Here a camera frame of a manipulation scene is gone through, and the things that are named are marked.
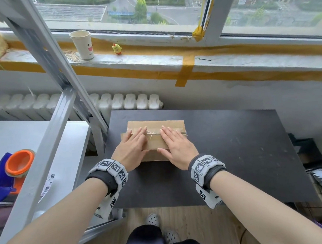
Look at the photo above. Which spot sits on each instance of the person's left hand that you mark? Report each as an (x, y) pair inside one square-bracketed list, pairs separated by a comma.
[(131, 151)]

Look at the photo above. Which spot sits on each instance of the person's right hand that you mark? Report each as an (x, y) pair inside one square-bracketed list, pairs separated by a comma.
[(179, 149)]

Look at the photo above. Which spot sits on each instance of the brown cardboard box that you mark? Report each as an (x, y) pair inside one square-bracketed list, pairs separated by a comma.
[(153, 125)]

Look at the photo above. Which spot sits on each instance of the person's right forearm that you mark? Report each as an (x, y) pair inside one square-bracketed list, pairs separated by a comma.
[(266, 212)]

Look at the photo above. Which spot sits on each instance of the person's left forearm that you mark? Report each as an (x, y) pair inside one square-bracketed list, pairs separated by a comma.
[(52, 227)]

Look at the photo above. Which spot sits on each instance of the person's dark trousers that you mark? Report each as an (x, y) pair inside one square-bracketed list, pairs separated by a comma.
[(144, 240)]

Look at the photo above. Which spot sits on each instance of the black wristband with marker tiles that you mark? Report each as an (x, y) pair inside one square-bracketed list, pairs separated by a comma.
[(204, 167), (114, 169)]

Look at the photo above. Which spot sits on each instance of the white radiator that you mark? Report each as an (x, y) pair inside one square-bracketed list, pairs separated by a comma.
[(126, 102)]

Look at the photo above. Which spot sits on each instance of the white perforated clog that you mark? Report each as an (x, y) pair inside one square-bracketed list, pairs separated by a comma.
[(171, 237), (152, 220)]

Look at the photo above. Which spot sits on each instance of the short yellow tape strip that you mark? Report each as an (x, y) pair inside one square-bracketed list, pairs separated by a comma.
[(186, 69)]

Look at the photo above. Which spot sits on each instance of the white barcode label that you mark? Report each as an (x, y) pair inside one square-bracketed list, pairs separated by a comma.
[(47, 187)]

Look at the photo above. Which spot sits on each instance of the thin black nail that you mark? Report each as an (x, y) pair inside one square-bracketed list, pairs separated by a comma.
[(204, 59)]

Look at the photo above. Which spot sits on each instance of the yellow chick toy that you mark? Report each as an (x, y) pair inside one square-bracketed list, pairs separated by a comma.
[(117, 49)]

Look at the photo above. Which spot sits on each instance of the long yellow tape strip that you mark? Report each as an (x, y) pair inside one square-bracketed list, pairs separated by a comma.
[(255, 48), (256, 76)]

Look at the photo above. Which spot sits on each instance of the bundle of thin straw sticks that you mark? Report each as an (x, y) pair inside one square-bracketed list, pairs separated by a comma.
[(72, 57)]

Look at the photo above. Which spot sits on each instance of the blue orange tape dispenser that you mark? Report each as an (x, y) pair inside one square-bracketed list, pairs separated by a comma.
[(19, 163)]

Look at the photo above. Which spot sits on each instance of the paper cup with smiley face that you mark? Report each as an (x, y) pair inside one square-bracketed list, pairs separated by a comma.
[(83, 46)]

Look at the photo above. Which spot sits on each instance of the white window sill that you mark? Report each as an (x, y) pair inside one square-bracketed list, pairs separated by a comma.
[(255, 61)]

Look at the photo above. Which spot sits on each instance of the black bag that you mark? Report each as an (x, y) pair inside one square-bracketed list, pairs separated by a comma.
[(0, 219)]

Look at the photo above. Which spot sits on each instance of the white window frame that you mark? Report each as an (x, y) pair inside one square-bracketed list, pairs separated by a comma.
[(217, 17)]

